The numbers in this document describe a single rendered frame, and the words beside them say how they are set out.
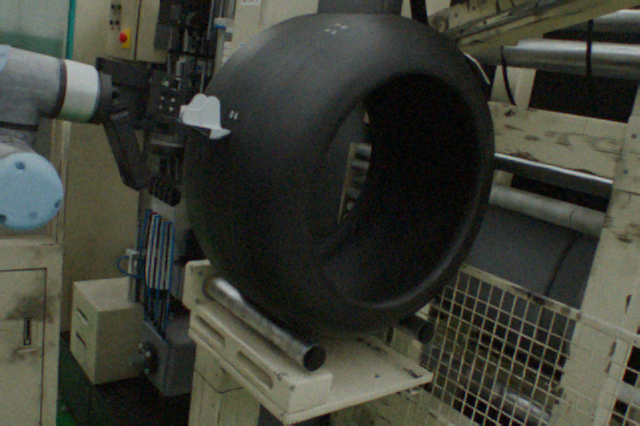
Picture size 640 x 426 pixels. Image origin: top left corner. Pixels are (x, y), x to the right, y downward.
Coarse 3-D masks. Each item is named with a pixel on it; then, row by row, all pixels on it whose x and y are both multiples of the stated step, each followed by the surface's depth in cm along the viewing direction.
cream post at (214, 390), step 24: (240, 0) 122; (264, 0) 116; (288, 0) 117; (312, 0) 121; (240, 24) 123; (264, 24) 116; (216, 384) 134; (240, 384) 137; (192, 408) 144; (216, 408) 135; (240, 408) 139
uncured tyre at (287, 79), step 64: (256, 64) 92; (320, 64) 85; (384, 64) 88; (448, 64) 97; (256, 128) 84; (320, 128) 84; (384, 128) 131; (448, 128) 123; (192, 192) 98; (256, 192) 85; (384, 192) 135; (448, 192) 126; (256, 256) 88; (320, 256) 129; (384, 256) 131; (448, 256) 112; (320, 320) 96; (384, 320) 105
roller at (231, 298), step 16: (208, 288) 120; (224, 288) 117; (224, 304) 115; (240, 304) 111; (256, 304) 110; (256, 320) 107; (272, 320) 104; (272, 336) 102; (288, 336) 100; (304, 336) 99; (288, 352) 99; (304, 352) 96; (320, 352) 97
